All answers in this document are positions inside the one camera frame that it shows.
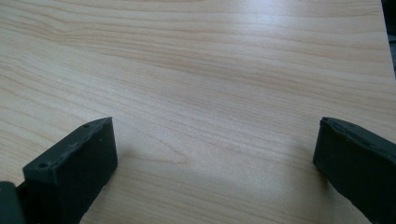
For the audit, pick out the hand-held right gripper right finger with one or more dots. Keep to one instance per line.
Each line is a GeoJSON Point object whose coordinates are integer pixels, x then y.
{"type": "Point", "coordinates": [358, 165]}

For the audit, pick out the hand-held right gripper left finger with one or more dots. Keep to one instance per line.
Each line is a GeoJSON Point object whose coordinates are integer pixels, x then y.
{"type": "Point", "coordinates": [74, 168]}

